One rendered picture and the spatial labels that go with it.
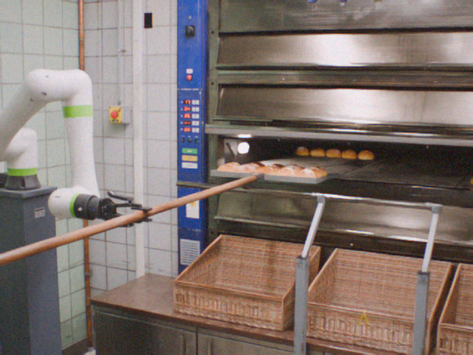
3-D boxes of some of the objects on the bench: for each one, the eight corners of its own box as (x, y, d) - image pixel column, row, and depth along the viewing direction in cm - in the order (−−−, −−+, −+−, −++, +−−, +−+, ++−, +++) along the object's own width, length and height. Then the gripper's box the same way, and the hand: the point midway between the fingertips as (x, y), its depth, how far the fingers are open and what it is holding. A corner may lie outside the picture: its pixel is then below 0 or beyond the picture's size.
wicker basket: (332, 301, 313) (335, 247, 309) (449, 319, 287) (453, 261, 283) (295, 335, 270) (297, 273, 266) (429, 360, 244) (434, 292, 240)
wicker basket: (219, 284, 340) (220, 233, 336) (321, 299, 315) (322, 245, 311) (171, 311, 297) (170, 254, 293) (283, 333, 272) (284, 271, 268)
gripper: (100, 183, 228) (156, 189, 217) (100, 227, 230) (156, 235, 220) (86, 186, 221) (143, 193, 211) (88, 231, 223) (144, 240, 213)
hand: (141, 214), depth 217 cm, fingers closed on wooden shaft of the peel, 3 cm apart
